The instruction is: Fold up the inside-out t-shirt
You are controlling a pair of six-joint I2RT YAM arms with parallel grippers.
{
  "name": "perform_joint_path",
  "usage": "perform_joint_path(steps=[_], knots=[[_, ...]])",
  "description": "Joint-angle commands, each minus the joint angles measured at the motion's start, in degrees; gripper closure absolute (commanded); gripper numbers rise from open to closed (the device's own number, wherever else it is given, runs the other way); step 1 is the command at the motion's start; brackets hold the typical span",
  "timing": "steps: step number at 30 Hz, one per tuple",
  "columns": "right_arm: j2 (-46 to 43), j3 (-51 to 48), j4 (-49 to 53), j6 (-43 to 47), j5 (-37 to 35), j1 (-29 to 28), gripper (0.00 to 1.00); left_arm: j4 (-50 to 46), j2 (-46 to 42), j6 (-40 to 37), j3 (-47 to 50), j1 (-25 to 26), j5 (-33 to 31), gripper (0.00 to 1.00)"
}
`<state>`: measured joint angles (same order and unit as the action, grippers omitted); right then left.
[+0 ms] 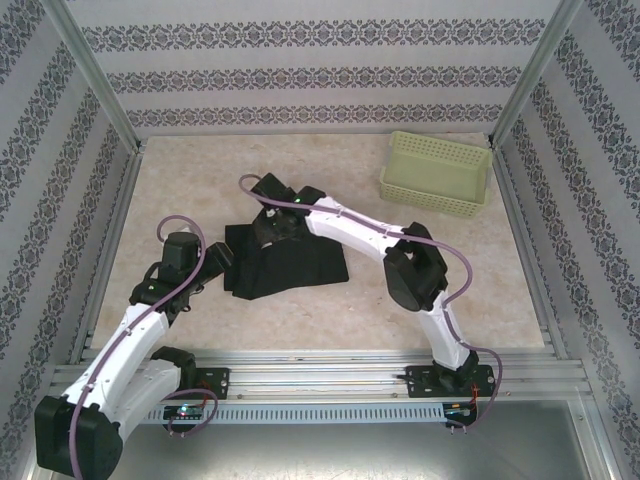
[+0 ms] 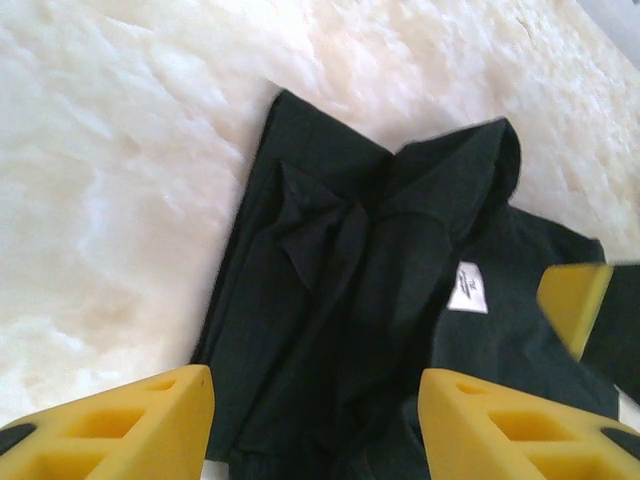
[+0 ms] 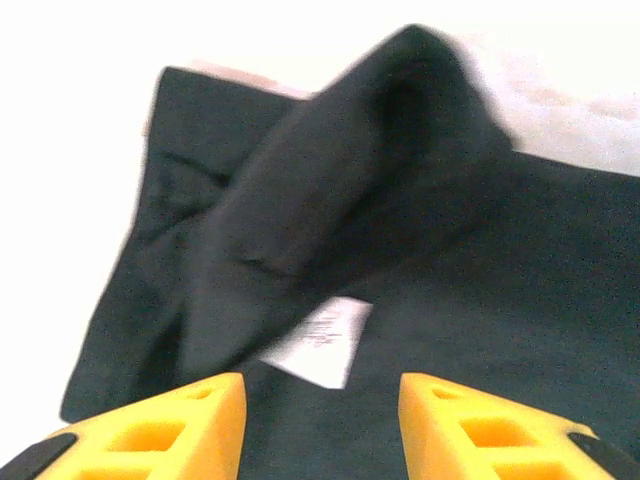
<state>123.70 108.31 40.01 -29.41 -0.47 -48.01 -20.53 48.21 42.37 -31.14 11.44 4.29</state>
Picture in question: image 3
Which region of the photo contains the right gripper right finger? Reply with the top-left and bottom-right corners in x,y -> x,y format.
399,372 -> 640,480

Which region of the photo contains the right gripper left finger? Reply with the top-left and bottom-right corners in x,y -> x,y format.
0,372 -> 247,480

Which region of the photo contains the white t-shirt care label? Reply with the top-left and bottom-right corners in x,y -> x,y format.
258,296 -> 375,391

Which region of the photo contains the black t-shirt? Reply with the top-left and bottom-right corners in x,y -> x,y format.
59,22 -> 640,480

